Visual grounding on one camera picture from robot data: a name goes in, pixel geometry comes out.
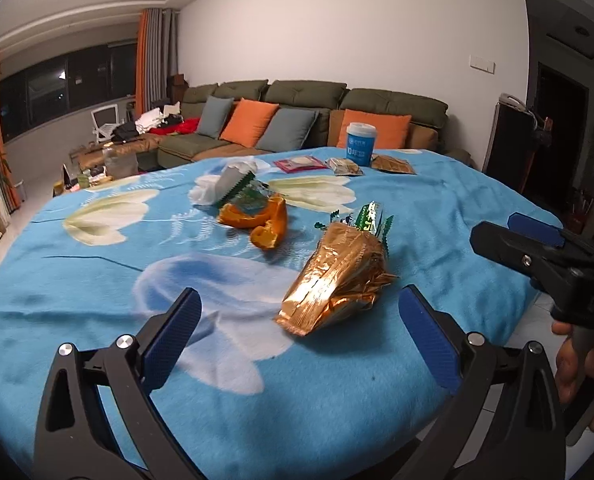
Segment orange curtain right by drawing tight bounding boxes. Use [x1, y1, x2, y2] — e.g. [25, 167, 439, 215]
[135, 9, 148, 117]

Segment grey cushion near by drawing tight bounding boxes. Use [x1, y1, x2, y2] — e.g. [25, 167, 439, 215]
[255, 108, 319, 153]

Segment orange cushion near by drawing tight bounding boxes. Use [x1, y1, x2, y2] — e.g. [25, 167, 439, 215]
[336, 110, 412, 150]

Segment orange cushion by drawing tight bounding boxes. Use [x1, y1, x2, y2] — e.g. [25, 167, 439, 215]
[220, 99, 280, 148]
[336, 110, 412, 150]

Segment blue floral blanket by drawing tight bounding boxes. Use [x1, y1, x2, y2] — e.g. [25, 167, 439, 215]
[0, 151, 554, 479]

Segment red snack packet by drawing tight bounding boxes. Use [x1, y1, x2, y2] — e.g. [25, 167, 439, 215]
[273, 155, 327, 174]

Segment white tissue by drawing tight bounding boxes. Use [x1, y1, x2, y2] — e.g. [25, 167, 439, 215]
[189, 162, 257, 206]

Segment white wall switch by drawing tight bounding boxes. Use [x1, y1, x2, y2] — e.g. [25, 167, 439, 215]
[468, 55, 496, 75]

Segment grey cushion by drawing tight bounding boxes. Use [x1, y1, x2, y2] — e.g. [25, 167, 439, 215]
[255, 108, 319, 153]
[196, 96, 234, 139]

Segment brown snack packet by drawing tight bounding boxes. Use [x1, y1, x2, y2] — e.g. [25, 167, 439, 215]
[371, 155, 415, 174]

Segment white office chair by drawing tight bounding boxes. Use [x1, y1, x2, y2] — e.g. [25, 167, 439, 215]
[91, 104, 119, 144]

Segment green brown sectional sofa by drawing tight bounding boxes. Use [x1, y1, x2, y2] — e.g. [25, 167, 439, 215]
[75, 79, 474, 170]

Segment green candy wrapper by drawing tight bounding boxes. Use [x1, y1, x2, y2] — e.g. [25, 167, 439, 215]
[313, 200, 395, 256]

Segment gold foil snack bag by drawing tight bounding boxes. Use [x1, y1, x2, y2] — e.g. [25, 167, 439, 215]
[274, 222, 395, 337]

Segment orange cushion far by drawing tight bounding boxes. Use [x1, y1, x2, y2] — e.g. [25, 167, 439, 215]
[220, 99, 280, 148]

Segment green snack wrapper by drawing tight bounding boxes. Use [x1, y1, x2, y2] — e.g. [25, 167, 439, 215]
[215, 171, 273, 214]

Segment blue paper cup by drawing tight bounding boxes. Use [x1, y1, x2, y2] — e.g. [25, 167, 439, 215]
[346, 122, 377, 167]

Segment grey cushion far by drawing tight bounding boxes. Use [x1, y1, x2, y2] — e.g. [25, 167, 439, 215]
[196, 96, 234, 139]

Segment beige snack packet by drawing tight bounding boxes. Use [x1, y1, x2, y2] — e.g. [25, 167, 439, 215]
[325, 157, 363, 177]

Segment orange curtain left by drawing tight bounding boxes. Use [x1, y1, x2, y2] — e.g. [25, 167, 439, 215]
[0, 49, 24, 212]

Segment orange curtain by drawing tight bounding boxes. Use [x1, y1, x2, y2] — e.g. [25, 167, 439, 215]
[0, 49, 24, 212]
[135, 9, 148, 117]

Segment red blanket on sofa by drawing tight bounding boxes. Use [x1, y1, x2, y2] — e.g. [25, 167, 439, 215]
[148, 117, 201, 136]

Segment person's right hand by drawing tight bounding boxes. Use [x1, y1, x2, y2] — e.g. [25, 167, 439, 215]
[551, 321, 594, 432]

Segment orange peel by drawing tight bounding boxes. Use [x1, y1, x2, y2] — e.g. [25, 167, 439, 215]
[217, 194, 288, 250]

